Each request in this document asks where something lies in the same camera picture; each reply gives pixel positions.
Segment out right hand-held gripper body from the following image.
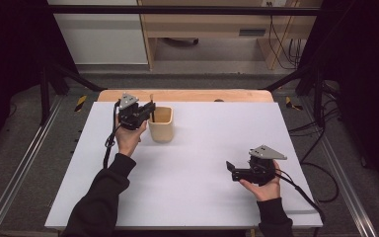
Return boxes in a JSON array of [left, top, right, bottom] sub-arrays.
[[248, 144, 288, 187]]

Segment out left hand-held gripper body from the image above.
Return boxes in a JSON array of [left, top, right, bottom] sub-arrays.
[[116, 92, 146, 131]]

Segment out dark brush with gold ferrule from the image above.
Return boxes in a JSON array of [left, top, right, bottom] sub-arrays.
[[149, 93, 156, 123]]

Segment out cream square cup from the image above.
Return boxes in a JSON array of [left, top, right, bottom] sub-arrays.
[[147, 106, 175, 144]]

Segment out person's right hand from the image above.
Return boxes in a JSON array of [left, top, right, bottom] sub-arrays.
[[239, 160, 282, 202]]

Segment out person's left hand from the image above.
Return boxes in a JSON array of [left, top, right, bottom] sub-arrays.
[[114, 113, 148, 158]]

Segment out wooden table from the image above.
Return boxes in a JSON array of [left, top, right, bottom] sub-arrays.
[[97, 88, 274, 103]]

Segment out white cabinet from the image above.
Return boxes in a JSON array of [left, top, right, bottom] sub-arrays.
[[47, 0, 149, 65]]

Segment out black metal stand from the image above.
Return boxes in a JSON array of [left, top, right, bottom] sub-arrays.
[[264, 61, 328, 128], [38, 61, 107, 126]]

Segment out black metal crossbar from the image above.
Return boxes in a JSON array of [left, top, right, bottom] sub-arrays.
[[45, 4, 321, 16]]

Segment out light wooden desk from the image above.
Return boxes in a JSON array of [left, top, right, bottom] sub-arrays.
[[137, 0, 324, 71]]

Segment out black curtain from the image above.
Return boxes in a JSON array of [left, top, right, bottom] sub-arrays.
[[296, 0, 379, 200], [0, 0, 80, 161]]

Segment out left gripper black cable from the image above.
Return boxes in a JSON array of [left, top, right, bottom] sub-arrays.
[[103, 100, 121, 170]]

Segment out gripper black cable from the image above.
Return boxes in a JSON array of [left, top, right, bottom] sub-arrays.
[[103, 100, 121, 170], [273, 168, 327, 237]]

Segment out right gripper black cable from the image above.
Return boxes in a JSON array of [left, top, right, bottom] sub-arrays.
[[273, 168, 327, 237]]

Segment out black floor cable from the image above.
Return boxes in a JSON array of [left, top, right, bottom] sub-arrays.
[[288, 98, 341, 204]]

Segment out aluminium floor rail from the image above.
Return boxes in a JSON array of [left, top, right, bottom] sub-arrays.
[[299, 98, 379, 237], [0, 95, 64, 237]]

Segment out black cable bundle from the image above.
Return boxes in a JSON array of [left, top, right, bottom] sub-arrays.
[[265, 1, 305, 70]]

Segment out dark green desk handle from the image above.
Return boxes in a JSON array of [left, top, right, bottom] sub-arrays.
[[238, 29, 266, 37]]

